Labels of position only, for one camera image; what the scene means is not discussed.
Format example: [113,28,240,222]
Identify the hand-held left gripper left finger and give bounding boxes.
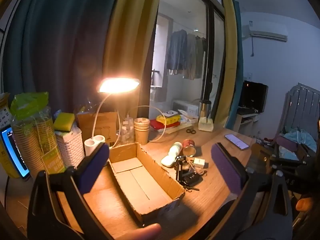
[27,142,118,240]

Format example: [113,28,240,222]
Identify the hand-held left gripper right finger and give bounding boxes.
[205,142,293,240]

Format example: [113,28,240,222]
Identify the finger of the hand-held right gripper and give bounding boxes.
[251,142,314,170]

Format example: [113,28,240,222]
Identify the white charger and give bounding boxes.
[192,157,209,168]

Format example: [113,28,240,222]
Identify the red can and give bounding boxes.
[182,139,197,157]

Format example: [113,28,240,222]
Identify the black rectangular box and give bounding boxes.
[175,156,187,182]

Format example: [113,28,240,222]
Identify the cardboard box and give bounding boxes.
[107,142,186,224]

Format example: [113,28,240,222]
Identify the white bottle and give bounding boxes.
[169,142,183,158]

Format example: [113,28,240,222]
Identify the white earbuds case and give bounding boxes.
[161,156,177,168]

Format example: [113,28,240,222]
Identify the person's right hand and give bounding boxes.
[296,197,314,212]

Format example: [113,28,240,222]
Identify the person's left hand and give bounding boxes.
[119,223,162,240]

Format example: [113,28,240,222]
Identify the blue cloth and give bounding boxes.
[282,127,317,153]

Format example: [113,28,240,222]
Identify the dark smartphone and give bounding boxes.
[224,134,250,150]

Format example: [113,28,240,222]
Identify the white wicker basket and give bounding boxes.
[54,126,85,168]

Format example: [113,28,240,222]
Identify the cardboard lamp packaging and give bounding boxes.
[76,111,119,145]

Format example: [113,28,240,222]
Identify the yellow tissue pack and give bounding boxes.
[198,117,214,132]

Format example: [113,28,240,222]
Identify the grey slatted rack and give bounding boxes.
[282,82,320,140]

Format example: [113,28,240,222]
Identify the white computer desk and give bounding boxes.
[236,106,260,134]

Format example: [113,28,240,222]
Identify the yellow green sponge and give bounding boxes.
[54,112,75,132]

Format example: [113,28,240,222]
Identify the stack of brown paper cups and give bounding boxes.
[134,117,150,145]

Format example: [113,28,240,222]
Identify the steel thermos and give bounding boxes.
[199,99,212,119]

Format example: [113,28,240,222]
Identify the white medicine boxes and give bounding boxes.
[179,110,199,124]

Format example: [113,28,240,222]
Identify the black monitor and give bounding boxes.
[239,80,268,113]

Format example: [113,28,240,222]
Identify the bagged pack of paper cups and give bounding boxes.
[10,92,66,178]

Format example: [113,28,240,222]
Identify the white washing machine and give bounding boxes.
[172,100,200,117]

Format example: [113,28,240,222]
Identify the yellow and red boxes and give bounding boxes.
[150,120,180,132]

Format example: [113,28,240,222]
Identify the white desk lamp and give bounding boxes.
[84,77,140,158]

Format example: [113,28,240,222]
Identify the yellow curtain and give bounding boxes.
[214,0,238,129]
[101,0,165,120]

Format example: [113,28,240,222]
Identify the olive shirt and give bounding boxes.
[195,36,207,79]

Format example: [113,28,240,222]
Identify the beige shirt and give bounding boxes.
[184,34,198,80]

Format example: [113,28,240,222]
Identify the white air conditioner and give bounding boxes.
[241,20,288,43]

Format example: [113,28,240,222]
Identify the blue denim shirt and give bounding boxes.
[166,29,188,70]

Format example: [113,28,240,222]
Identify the black sliding door frame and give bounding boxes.
[204,2,227,120]

